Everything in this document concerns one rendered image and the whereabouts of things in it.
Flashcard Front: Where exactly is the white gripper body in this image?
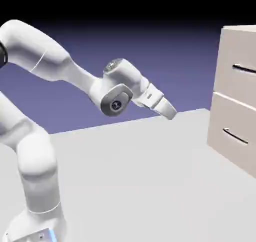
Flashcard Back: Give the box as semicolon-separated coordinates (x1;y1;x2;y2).
153;97;178;120

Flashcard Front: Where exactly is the beige painted cabinet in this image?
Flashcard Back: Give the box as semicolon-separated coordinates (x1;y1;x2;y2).
206;25;256;179

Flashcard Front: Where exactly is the beige drawer front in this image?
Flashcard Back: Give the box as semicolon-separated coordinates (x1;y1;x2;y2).
207;92;256;178
213;28;256;107

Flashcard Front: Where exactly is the dark curved metal handle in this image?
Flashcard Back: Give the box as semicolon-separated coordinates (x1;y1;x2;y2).
223;128;249;145
232;64;256;74

